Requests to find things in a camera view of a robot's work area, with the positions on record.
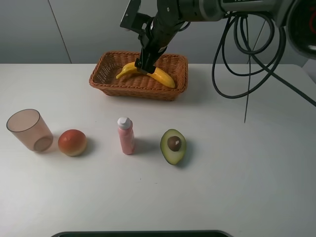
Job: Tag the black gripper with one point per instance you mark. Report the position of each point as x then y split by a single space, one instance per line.
158 34

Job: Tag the yellow plastic banana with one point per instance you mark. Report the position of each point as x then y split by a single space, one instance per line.
159 75

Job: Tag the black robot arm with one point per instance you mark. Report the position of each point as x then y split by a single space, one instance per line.
298 16

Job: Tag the brown wicker basket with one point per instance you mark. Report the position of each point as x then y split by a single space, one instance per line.
111 63

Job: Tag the pink bottle white cap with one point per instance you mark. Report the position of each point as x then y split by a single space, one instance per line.
126 135

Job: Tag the halved avocado with pit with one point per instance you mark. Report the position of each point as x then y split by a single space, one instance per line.
173 146

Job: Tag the red orange peach fruit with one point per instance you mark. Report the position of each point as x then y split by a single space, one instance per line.
72 142

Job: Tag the translucent brown plastic cup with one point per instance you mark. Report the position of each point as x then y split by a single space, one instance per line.
30 129

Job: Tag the black tray edge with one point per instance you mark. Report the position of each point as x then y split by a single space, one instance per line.
205 233

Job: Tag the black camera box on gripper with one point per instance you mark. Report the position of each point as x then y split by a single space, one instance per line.
132 19

